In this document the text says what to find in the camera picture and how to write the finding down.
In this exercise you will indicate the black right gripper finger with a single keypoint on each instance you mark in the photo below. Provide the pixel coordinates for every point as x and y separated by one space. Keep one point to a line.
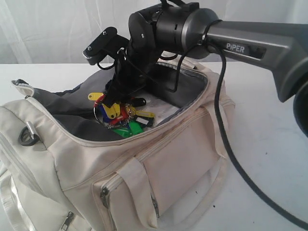
111 98

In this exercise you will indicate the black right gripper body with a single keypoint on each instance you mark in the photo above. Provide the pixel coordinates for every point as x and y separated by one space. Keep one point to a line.
132 70

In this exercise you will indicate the colourful key tag bunch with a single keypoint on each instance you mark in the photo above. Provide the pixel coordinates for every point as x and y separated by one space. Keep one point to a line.
123 118

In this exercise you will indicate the cream fabric duffel bag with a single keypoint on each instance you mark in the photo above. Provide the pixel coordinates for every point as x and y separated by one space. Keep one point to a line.
63 171

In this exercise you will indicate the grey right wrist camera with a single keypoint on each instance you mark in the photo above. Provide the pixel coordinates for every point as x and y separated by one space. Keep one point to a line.
108 43

